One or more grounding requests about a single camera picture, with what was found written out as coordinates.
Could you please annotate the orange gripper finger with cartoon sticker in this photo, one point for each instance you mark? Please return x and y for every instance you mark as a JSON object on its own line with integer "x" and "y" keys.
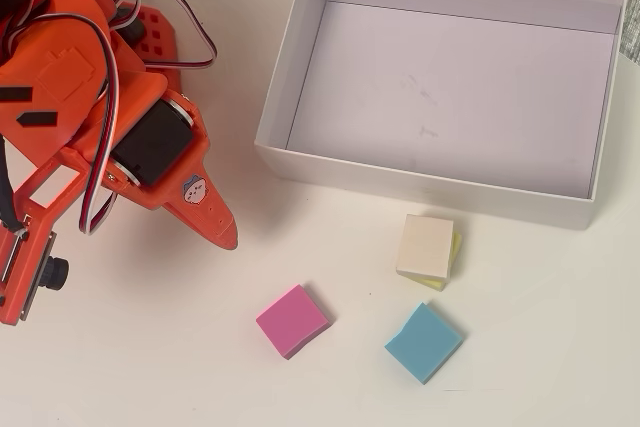
{"x": 215, "y": 212}

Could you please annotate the orange gripper black servo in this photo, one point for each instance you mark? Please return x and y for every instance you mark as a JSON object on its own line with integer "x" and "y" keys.
{"x": 150, "y": 147}

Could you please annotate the pink cuboid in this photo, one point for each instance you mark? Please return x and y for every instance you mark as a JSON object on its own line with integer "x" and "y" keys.
{"x": 292, "y": 319}

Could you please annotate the orange robot base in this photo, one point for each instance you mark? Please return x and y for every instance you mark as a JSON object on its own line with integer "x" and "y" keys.
{"x": 160, "y": 27}

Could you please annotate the cream cuboid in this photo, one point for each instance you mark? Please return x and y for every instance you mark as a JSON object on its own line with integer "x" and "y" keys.
{"x": 425, "y": 244}

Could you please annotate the yellow cuboid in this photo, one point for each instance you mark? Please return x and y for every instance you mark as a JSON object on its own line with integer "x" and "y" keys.
{"x": 432, "y": 283}

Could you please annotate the blue cuboid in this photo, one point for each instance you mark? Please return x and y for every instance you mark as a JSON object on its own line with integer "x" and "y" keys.
{"x": 422, "y": 342}

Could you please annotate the white cardboard bin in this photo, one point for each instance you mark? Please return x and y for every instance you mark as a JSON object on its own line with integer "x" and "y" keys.
{"x": 450, "y": 97}

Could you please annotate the black wrist camera orange mount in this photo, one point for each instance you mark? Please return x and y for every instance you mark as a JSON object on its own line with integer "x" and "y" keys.
{"x": 55, "y": 272}

